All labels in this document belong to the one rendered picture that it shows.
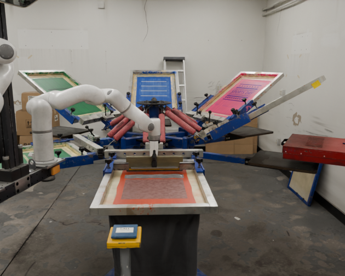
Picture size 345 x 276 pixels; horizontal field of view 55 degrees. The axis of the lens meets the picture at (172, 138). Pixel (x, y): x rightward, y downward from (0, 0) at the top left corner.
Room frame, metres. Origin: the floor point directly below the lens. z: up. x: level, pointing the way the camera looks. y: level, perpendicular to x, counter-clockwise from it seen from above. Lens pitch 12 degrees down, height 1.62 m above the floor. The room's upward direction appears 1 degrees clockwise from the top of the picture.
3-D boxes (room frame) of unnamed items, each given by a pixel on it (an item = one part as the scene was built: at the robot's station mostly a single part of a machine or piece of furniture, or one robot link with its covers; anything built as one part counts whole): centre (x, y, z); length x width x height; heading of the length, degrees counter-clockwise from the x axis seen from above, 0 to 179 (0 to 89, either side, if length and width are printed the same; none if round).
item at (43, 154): (1.63, 0.66, 1.21); 0.16 x 0.13 x 0.15; 76
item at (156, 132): (2.00, 0.15, 1.25); 0.15 x 0.10 x 0.11; 126
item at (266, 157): (2.55, -0.44, 0.91); 1.34 x 0.40 x 0.08; 63
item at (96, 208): (1.80, 0.10, 0.97); 0.79 x 0.58 x 0.04; 3
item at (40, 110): (1.63, 0.66, 1.37); 0.13 x 0.10 x 0.16; 36
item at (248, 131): (3.22, -0.40, 0.91); 1.34 x 0.40 x 0.08; 123
